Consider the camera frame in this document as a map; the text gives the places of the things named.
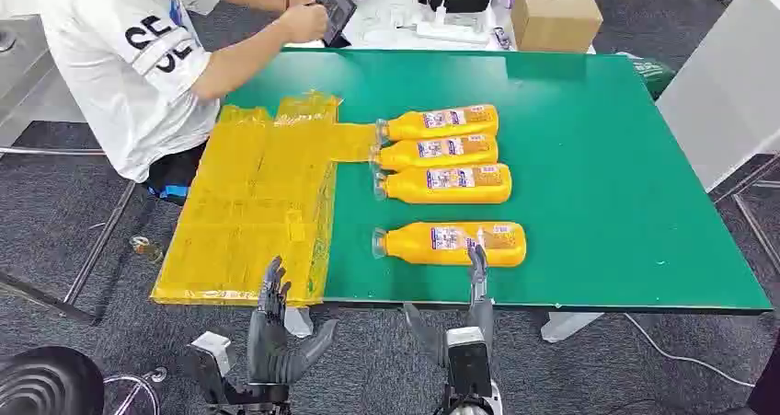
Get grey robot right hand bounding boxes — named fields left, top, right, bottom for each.
left=403, top=244, right=497, bottom=368

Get person's right hand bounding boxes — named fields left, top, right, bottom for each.
left=279, top=2, right=330, bottom=44

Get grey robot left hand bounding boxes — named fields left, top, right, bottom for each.
left=246, top=256, right=338, bottom=386

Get black tablet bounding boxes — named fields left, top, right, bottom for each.
left=312, top=0, right=359, bottom=48

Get orange drink bottle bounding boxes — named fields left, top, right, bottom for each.
left=373, top=163, right=513, bottom=205
left=372, top=221, right=528, bottom=269
left=375, top=104, right=499, bottom=144
left=370, top=133, right=499, bottom=173

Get white table leg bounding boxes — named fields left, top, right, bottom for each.
left=540, top=311, right=604, bottom=344
left=282, top=305, right=315, bottom=339

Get chrome stool base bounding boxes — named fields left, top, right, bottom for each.
left=103, top=366, right=168, bottom=415

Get white power strip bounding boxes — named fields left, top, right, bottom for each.
left=414, top=20, right=492, bottom=46

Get yellow plastic sheet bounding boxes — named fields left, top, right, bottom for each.
left=151, top=91, right=380, bottom=308

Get small clear floor bottle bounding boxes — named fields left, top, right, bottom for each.
left=129, top=235, right=165, bottom=265

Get green table mat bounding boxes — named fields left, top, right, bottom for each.
left=222, top=47, right=774, bottom=314

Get person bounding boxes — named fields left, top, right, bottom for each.
left=33, top=0, right=330, bottom=207

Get black round stool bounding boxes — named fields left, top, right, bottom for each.
left=0, top=345, right=106, bottom=415

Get brown cardboard box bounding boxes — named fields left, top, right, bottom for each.
left=510, top=0, right=604, bottom=54

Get green bin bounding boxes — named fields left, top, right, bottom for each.
left=630, top=57, right=678, bottom=101

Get white side table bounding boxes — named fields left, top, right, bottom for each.
left=655, top=0, right=780, bottom=192

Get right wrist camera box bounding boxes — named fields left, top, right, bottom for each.
left=445, top=327, right=494, bottom=398

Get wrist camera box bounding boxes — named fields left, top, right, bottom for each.
left=182, top=331, right=239, bottom=404
left=445, top=327, right=494, bottom=398

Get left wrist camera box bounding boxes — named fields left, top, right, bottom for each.
left=182, top=331, right=239, bottom=404

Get white floor cable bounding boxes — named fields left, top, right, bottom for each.
left=624, top=313, right=757, bottom=390

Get metal bench frame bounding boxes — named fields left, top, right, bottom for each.
left=0, top=146, right=138, bottom=326

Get metal table frame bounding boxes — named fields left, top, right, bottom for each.
left=711, top=155, right=780, bottom=276

